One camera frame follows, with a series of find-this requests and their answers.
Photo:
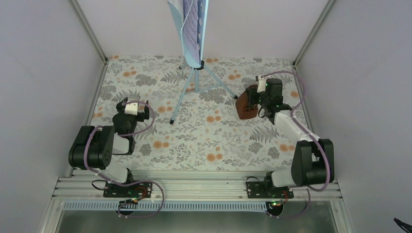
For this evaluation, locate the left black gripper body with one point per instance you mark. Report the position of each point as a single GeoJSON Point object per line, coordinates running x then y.
{"type": "Point", "coordinates": [142, 117]}

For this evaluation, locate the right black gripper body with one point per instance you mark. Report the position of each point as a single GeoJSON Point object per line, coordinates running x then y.
{"type": "Point", "coordinates": [264, 101]}

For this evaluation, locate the brown wooden metronome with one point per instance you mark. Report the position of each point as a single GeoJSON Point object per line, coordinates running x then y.
{"type": "Point", "coordinates": [244, 109]}

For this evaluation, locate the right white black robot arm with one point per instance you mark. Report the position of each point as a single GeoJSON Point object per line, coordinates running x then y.
{"type": "Point", "coordinates": [312, 161]}

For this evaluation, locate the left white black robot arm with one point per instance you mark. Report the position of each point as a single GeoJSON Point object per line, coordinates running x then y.
{"type": "Point", "coordinates": [94, 146]}

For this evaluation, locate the light blue music stand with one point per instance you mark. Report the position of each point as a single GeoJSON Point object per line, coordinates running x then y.
{"type": "Point", "coordinates": [176, 8]}

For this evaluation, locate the floral patterned table cloth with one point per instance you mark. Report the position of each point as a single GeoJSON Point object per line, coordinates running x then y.
{"type": "Point", "coordinates": [190, 131]}

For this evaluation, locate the sheet music pages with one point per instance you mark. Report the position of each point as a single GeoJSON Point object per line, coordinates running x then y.
{"type": "Point", "coordinates": [193, 13]}

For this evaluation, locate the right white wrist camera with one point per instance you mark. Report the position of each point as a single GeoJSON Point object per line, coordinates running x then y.
{"type": "Point", "coordinates": [261, 79]}

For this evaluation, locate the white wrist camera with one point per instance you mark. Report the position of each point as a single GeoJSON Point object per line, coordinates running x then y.
{"type": "Point", "coordinates": [131, 108]}
{"type": "Point", "coordinates": [261, 79]}

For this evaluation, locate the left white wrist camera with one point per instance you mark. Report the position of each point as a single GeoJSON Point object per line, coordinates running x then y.
{"type": "Point", "coordinates": [131, 108]}

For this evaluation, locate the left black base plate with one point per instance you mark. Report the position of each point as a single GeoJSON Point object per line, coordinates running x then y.
{"type": "Point", "coordinates": [136, 191]}

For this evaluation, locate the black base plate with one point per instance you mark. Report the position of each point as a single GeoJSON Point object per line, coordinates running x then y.
{"type": "Point", "coordinates": [259, 190]}
{"type": "Point", "coordinates": [136, 191]}

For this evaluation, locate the aluminium mounting rail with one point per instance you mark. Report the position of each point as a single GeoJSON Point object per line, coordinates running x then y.
{"type": "Point", "coordinates": [177, 185]}

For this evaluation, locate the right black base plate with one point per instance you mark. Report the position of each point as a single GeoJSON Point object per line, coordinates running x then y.
{"type": "Point", "coordinates": [259, 190]}

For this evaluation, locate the grey slotted cable duct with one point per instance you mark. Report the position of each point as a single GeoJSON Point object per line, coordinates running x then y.
{"type": "Point", "coordinates": [151, 206]}

